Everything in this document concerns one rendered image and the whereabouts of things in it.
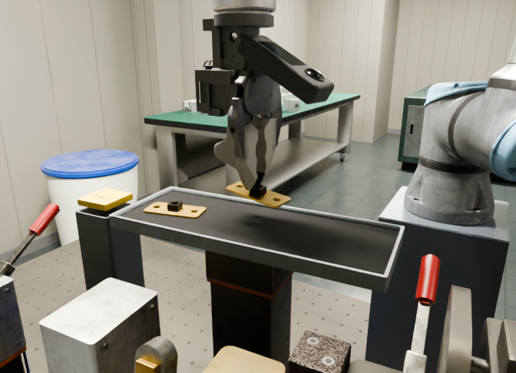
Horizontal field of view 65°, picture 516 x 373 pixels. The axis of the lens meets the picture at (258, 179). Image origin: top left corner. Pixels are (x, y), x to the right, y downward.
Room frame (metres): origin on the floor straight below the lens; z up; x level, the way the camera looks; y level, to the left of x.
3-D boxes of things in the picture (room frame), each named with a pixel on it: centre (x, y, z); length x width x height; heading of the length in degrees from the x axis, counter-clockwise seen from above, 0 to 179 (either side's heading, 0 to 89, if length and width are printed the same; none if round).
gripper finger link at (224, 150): (0.50, 0.03, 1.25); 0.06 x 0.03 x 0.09; 53
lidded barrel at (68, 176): (2.54, 1.07, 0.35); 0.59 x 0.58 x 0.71; 61
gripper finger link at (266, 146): (0.54, 0.01, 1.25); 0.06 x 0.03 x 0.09; 53
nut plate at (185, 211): (0.54, 0.12, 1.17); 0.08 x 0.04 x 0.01; 73
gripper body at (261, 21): (0.52, 0.02, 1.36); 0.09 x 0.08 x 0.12; 53
